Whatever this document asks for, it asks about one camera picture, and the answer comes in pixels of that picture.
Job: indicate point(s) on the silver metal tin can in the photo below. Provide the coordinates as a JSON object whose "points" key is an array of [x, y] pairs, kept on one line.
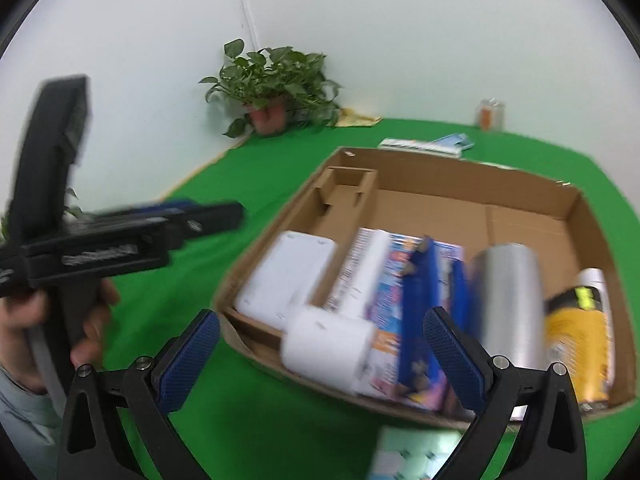
{"points": [[508, 304]]}

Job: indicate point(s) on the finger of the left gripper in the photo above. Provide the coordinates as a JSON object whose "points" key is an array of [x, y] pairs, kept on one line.
{"points": [[168, 209]]}

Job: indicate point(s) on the person's left hand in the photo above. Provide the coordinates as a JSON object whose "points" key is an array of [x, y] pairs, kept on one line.
{"points": [[21, 312]]}

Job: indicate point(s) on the white plastic rectangular case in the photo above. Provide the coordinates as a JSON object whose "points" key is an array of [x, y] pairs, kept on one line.
{"points": [[285, 278]]}

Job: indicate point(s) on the camera module on left gripper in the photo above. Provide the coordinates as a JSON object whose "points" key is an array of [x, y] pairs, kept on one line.
{"points": [[50, 146]]}

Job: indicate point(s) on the white handheld fan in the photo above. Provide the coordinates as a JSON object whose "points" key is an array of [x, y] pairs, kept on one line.
{"points": [[331, 347]]}

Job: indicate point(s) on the pastel rubik's cube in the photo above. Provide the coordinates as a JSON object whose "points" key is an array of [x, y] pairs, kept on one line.
{"points": [[411, 453]]}

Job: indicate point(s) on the grey sleeve forearm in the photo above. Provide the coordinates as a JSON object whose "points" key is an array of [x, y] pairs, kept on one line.
{"points": [[32, 425]]}

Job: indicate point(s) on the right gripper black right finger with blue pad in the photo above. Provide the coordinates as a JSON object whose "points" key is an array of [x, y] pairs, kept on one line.
{"points": [[550, 443]]}

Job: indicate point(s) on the potted green plant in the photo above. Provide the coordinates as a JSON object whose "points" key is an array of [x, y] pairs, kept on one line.
{"points": [[274, 88]]}

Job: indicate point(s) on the white cosmetic tube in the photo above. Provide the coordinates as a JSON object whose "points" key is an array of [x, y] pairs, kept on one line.
{"points": [[594, 278]]}

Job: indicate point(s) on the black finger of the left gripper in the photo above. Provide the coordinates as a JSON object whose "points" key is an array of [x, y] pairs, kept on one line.
{"points": [[205, 220]]}

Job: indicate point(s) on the colourful card box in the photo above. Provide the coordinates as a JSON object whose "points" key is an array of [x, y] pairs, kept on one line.
{"points": [[379, 376]]}

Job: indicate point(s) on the yellow label tea jar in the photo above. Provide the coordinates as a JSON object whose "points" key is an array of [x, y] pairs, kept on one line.
{"points": [[575, 336]]}

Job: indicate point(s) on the yellow cloth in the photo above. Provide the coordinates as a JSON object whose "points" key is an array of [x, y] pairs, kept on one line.
{"points": [[349, 118]]}

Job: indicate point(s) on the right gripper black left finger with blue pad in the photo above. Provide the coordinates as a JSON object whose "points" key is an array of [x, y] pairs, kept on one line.
{"points": [[94, 444]]}

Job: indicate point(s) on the white blue packet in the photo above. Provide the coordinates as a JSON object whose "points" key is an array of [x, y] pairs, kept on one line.
{"points": [[451, 146]]}

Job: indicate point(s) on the small clear orange container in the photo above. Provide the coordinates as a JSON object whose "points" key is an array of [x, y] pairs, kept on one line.
{"points": [[490, 115]]}

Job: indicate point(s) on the brown cardboard box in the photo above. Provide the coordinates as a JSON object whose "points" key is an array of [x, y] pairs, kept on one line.
{"points": [[571, 224]]}

